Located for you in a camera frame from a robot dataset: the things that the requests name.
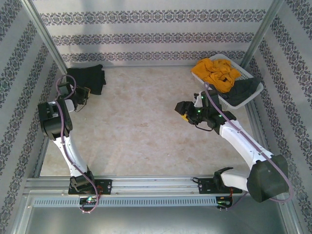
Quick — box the black t-shirt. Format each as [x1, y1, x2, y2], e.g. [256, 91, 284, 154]
[66, 64, 107, 96]

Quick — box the dark grey t-shirt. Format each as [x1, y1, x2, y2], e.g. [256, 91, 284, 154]
[209, 77, 262, 107]

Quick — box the orange t-shirt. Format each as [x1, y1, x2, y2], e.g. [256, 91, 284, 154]
[191, 58, 241, 93]

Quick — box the white plastic basket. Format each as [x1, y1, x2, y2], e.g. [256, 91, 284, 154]
[191, 54, 264, 110]

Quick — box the small circuit board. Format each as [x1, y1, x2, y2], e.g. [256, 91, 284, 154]
[79, 196, 98, 205]
[216, 199, 232, 210]

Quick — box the thin black gripper wire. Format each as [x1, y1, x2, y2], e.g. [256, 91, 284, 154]
[194, 123, 214, 133]

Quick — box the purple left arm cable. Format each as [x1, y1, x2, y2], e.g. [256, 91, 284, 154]
[55, 74, 99, 215]

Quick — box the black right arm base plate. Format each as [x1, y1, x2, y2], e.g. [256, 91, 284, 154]
[197, 177, 244, 195]

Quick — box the aluminium frame post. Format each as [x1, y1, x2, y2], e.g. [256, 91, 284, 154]
[20, 0, 68, 75]
[240, 0, 286, 71]

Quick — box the aluminium mounting rail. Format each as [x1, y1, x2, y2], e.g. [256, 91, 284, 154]
[24, 175, 247, 194]

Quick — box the slotted metal cable tray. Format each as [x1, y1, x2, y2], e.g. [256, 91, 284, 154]
[33, 196, 232, 208]

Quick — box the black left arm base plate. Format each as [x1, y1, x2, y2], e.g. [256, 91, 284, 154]
[68, 179, 113, 195]

